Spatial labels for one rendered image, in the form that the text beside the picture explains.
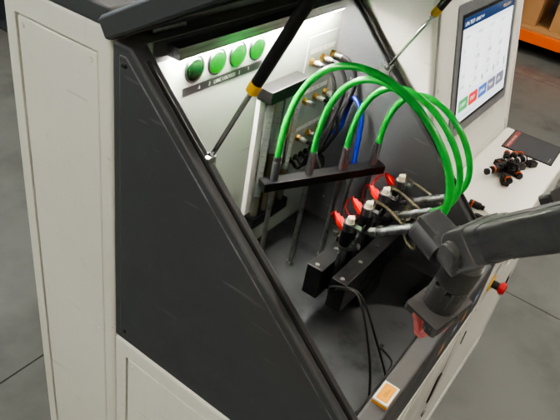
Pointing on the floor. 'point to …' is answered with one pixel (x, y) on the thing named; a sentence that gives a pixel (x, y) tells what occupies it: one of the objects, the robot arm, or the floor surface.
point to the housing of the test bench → (70, 193)
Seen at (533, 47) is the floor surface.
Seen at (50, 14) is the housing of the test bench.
